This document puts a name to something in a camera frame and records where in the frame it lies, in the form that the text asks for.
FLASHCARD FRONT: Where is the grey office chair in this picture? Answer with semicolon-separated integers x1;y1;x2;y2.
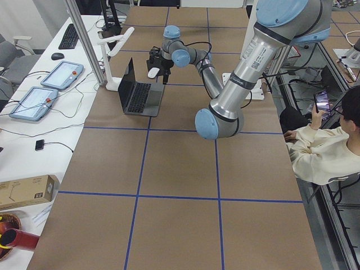
1;35;41;85

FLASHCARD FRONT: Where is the person in cream sweater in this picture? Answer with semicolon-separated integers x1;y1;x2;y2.
280;86;359;185

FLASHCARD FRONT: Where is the white computer mouse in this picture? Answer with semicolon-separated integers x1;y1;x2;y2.
147;67;160;79

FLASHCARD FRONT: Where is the black desk mouse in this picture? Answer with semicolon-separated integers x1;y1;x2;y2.
51;52;65;61

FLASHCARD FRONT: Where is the cardboard box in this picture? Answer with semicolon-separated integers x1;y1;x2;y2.
1;175;59;210

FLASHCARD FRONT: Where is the red cylinder bottle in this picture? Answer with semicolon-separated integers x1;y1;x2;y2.
1;228;39;251

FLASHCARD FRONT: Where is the small black device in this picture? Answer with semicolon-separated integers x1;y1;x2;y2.
35;139;45;151

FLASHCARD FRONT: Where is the black keyboard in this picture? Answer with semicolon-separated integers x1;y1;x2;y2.
58;24;79;50

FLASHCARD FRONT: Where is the woven basket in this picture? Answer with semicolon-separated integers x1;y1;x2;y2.
0;213;23;261

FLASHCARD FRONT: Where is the black cable on desk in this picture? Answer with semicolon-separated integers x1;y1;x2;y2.
0;67;99;154

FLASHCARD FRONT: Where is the aluminium frame post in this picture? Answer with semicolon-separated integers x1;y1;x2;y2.
64;0;106;86

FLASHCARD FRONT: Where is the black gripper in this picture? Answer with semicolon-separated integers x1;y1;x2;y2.
146;46;174;84

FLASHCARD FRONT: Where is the lower teach pendant tablet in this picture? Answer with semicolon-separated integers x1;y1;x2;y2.
9;87;59;122

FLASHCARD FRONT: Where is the teach pendant tablet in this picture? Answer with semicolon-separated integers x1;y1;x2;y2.
9;87;59;122
40;61;84;91

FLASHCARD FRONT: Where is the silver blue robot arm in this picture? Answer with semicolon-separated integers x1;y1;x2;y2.
147;0;332;140

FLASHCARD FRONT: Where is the black smartphone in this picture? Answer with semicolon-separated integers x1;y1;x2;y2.
313;90;331;120

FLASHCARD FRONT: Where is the grey laptop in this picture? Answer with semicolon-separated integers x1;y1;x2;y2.
118;58;165;117

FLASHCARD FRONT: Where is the white desk lamp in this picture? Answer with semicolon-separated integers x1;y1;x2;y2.
97;27;134;91

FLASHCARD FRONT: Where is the upper teach pendant tablet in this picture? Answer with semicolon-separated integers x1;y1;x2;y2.
40;61;84;91

